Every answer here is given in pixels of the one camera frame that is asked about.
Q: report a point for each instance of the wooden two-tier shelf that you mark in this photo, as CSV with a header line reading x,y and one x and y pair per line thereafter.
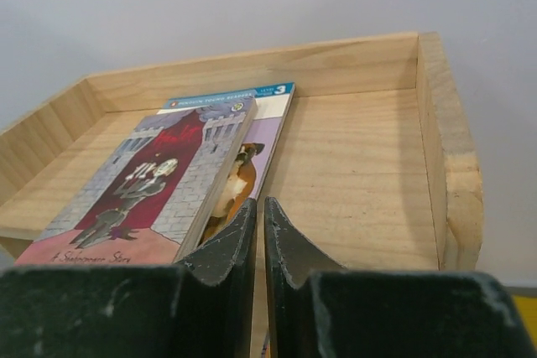
x,y
375,163

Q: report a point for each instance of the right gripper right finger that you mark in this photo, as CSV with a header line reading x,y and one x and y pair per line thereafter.
x,y
318,308

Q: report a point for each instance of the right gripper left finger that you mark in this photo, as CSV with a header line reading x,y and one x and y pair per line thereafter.
x,y
200,306

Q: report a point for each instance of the dog book Why Dogs Bark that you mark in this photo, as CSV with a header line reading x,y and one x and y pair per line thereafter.
x,y
248,173

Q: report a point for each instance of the yellow file folder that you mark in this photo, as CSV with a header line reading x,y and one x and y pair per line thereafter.
x,y
525,301

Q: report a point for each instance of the red castle picture book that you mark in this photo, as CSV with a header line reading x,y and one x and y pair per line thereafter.
x,y
151,194

